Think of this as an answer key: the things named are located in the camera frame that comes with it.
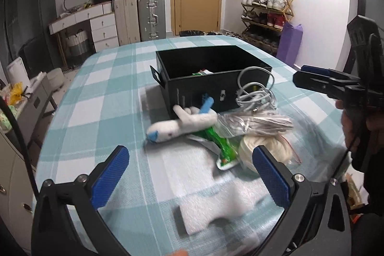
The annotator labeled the green tissue pack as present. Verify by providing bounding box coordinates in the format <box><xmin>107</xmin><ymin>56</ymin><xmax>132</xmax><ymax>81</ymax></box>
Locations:
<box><xmin>0</xmin><ymin>105</ymin><xmax>17</xmax><ymax>132</ymax></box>

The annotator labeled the wooden shoe rack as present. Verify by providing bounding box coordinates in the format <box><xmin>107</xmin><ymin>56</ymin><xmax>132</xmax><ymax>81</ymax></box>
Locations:
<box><xmin>241</xmin><ymin>0</ymin><xmax>295</xmax><ymax>56</ymax></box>

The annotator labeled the white foam block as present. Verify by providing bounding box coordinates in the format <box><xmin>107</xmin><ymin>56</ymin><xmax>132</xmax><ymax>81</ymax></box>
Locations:
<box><xmin>180</xmin><ymin>179</ymin><xmax>270</xmax><ymax>235</ymax></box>

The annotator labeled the round white stool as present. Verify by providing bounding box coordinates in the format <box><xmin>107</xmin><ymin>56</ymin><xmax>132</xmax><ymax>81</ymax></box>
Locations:
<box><xmin>47</xmin><ymin>68</ymin><xmax>65</xmax><ymax>90</ymax></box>

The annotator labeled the white desk with drawers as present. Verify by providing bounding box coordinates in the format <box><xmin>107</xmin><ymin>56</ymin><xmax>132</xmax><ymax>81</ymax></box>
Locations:
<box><xmin>49</xmin><ymin>1</ymin><xmax>119</xmax><ymax>53</ymax></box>

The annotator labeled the bagged cream rope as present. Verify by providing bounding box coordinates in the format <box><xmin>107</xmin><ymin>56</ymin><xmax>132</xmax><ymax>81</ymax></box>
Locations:
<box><xmin>239</xmin><ymin>134</ymin><xmax>302</xmax><ymax>171</ymax></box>

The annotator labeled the silver aluminium suitcase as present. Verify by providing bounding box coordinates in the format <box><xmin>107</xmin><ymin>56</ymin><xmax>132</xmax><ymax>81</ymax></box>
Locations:
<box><xmin>137</xmin><ymin>0</ymin><xmax>166</xmax><ymax>42</ymax></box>

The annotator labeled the bagged grey white cord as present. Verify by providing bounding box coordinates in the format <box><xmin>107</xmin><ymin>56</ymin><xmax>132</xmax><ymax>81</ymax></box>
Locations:
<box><xmin>216</xmin><ymin>110</ymin><xmax>294</xmax><ymax>138</ymax></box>

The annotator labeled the white cable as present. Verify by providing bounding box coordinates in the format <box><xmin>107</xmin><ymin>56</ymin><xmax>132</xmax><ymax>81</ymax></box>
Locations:
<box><xmin>235</xmin><ymin>65</ymin><xmax>277</xmax><ymax>113</ymax></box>

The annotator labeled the person's right hand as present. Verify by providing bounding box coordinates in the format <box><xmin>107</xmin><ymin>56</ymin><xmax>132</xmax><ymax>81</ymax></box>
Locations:
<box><xmin>335</xmin><ymin>100</ymin><xmax>384</xmax><ymax>152</ymax></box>

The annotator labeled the dark grey refrigerator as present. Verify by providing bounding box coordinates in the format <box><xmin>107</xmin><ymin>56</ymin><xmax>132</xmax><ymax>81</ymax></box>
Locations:
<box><xmin>17</xmin><ymin>0</ymin><xmax>62</xmax><ymax>77</ymax></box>

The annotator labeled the woven laundry basket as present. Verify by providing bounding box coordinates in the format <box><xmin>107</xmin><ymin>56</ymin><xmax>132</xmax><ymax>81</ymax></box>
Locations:
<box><xmin>66</xmin><ymin>29</ymin><xmax>90</xmax><ymax>58</ymax></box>

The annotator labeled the white plush airplane toy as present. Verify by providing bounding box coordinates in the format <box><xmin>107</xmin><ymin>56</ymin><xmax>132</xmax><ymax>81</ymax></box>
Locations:
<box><xmin>146</xmin><ymin>97</ymin><xmax>217</xmax><ymax>143</ymax></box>

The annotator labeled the teal plaid tablecloth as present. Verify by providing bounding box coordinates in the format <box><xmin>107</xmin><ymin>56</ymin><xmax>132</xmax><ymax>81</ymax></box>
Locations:
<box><xmin>36</xmin><ymin>36</ymin><xmax>346</xmax><ymax>255</ymax></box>

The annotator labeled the black open storage box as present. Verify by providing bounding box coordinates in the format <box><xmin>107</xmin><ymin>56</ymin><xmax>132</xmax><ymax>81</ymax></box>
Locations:
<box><xmin>150</xmin><ymin>45</ymin><xmax>272</xmax><ymax>119</ymax></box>

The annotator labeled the yellow plastic bag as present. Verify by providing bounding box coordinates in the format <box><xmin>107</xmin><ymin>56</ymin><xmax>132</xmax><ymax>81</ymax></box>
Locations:
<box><xmin>8</xmin><ymin>82</ymin><xmax>24</xmax><ymax>105</ymax></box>

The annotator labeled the purple bag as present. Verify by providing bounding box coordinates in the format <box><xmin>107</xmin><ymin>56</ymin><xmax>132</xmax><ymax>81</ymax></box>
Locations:
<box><xmin>276</xmin><ymin>22</ymin><xmax>303</xmax><ymax>68</ymax></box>

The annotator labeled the grey side cabinet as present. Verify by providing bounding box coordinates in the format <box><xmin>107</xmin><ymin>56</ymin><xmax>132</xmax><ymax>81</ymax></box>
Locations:
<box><xmin>16</xmin><ymin>72</ymin><xmax>54</xmax><ymax>146</ymax></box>

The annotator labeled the green white snack packet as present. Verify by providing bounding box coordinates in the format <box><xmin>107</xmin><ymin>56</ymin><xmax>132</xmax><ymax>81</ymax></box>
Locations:
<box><xmin>193</xmin><ymin>70</ymin><xmax>213</xmax><ymax>76</ymax></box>

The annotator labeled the green foil packet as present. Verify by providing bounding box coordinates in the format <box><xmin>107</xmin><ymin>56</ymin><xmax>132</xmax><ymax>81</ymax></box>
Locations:
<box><xmin>187</xmin><ymin>127</ymin><xmax>240</xmax><ymax>171</ymax></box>

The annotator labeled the white air purifier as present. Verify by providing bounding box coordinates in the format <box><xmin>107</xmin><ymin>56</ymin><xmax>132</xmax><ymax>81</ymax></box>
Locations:
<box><xmin>6</xmin><ymin>57</ymin><xmax>30</xmax><ymax>89</ymax></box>

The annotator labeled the beige hard suitcase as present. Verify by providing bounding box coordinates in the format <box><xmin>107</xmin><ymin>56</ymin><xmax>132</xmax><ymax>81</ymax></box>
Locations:
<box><xmin>114</xmin><ymin>0</ymin><xmax>141</xmax><ymax>46</ymax></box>

